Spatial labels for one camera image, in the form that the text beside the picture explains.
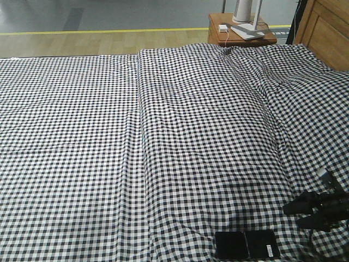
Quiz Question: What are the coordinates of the white charger adapter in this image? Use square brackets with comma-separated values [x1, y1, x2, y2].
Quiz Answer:
[218, 24, 228, 33]

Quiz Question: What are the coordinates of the white cylindrical appliance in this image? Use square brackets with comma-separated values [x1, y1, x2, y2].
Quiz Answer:
[232, 0, 252, 23]

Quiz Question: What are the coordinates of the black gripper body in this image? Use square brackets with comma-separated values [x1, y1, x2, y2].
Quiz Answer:
[314, 192, 348, 232]

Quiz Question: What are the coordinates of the wooden headboard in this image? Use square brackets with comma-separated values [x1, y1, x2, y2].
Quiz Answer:
[293, 0, 348, 70]

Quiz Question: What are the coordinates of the black foldable phone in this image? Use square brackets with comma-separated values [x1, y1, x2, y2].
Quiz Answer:
[215, 230, 280, 261]

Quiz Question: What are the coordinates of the wooden nightstand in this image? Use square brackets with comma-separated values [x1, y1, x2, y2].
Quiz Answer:
[208, 13, 278, 48]

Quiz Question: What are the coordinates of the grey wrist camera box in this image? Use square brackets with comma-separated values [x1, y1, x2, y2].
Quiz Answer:
[317, 168, 343, 193]

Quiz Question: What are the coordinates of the black white checkered bedsheet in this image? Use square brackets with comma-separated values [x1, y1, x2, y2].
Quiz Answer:
[1, 44, 348, 261]

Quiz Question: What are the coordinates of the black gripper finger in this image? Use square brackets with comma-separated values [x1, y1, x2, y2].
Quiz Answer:
[296, 214, 331, 232]
[282, 191, 318, 215]

